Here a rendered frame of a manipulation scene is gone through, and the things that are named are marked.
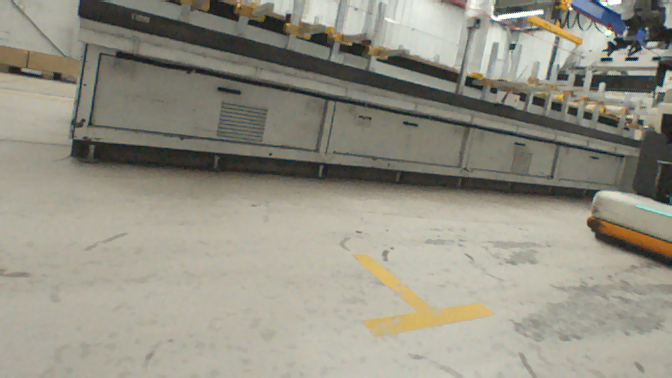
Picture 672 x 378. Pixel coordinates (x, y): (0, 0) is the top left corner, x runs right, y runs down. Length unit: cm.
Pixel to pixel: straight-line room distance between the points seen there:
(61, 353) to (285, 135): 167
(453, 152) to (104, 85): 231
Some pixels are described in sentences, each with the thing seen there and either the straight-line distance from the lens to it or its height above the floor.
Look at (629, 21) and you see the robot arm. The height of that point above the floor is 116.
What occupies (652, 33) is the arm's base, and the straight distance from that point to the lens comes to 269.
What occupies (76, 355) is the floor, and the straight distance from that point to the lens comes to 85.
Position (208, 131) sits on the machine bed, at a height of 21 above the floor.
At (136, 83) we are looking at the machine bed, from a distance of 213.
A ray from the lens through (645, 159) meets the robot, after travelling 286.
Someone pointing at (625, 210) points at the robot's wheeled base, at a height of 21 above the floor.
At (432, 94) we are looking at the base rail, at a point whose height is 65.
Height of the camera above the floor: 47
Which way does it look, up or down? 3 degrees down
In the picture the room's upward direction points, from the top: 11 degrees clockwise
